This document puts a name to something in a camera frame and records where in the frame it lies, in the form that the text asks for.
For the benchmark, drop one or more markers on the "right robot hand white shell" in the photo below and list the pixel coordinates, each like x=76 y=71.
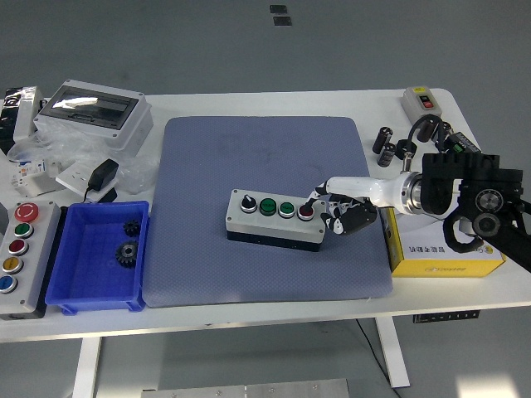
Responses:
x=361 y=188

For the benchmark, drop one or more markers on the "grey four-button control box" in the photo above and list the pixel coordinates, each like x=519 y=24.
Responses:
x=269 y=228

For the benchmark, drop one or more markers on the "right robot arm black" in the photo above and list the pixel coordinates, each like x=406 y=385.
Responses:
x=456 y=174

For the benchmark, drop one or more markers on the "grey five-button control box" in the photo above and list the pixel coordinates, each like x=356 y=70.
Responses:
x=39 y=265

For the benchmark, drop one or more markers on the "black cylindrical capacitor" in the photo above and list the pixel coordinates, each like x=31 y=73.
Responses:
x=382 y=141
x=427 y=130
x=443 y=132
x=386 y=155

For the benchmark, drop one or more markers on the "black hex nut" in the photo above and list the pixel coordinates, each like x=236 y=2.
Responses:
x=401 y=150

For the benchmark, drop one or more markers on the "yellow and white cardboard box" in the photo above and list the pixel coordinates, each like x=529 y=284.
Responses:
x=435 y=265

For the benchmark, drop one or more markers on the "black module with green terminal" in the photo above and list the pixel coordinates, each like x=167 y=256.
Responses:
x=464 y=143

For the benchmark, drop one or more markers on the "black table control panel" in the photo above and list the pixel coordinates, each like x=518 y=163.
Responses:
x=446 y=316

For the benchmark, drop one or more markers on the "white table leg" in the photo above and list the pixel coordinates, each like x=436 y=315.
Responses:
x=394 y=352
x=85 y=369

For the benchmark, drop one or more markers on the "blue-grey table mat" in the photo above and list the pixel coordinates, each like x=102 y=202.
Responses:
x=207 y=265

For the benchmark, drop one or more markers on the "dark floor plate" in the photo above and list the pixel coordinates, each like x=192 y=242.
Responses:
x=278 y=9
x=282 y=21

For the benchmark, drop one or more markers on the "grey metal plate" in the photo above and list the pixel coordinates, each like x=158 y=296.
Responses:
x=249 y=390

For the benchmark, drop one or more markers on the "small black bevel gear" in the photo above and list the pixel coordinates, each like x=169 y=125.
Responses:
x=131 y=228

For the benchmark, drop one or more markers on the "large black bevel gear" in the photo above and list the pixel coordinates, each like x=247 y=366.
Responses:
x=126 y=253

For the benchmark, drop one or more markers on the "black power adapter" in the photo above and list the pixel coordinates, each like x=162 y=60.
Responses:
x=103 y=174

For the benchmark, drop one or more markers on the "blue plastic bin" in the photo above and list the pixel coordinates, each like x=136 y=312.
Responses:
x=83 y=269

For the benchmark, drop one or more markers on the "clear plastic bag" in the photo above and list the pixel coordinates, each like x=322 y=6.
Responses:
x=70 y=145

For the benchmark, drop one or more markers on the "white circuit breaker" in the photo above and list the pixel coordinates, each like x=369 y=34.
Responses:
x=31 y=176

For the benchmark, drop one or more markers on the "white rectangular box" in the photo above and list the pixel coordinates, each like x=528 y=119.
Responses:
x=27 y=120

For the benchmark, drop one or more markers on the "black foil package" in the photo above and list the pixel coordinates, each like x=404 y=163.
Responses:
x=6 y=124

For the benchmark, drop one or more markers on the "grey red-green switch box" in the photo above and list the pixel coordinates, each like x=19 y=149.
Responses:
x=415 y=108

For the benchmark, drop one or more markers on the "grey enclosure with clear lid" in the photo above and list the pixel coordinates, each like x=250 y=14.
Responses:
x=124 y=132

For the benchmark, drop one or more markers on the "white wall socket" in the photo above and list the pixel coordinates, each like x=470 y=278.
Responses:
x=72 y=176

